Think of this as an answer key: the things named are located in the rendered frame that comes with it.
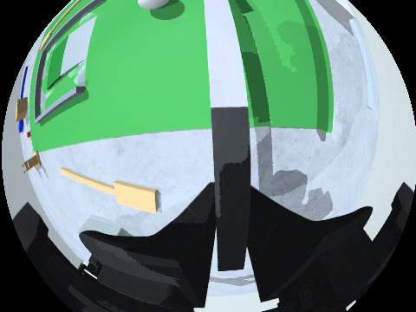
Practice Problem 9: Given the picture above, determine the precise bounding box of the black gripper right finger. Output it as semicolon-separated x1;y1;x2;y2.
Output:
247;186;373;302

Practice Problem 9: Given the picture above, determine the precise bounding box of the tan cube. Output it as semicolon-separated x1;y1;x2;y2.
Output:
15;97;28;121

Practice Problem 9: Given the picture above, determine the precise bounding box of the light blue flat bar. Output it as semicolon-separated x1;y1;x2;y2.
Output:
349;18;374;110

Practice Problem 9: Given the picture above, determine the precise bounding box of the white ball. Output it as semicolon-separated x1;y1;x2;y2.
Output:
138;0;169;10

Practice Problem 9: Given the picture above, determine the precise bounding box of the green flat mat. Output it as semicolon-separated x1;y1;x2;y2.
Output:
29;0;318;153

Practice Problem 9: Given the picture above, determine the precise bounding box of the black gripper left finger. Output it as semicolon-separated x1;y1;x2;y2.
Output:
79;183;216;309

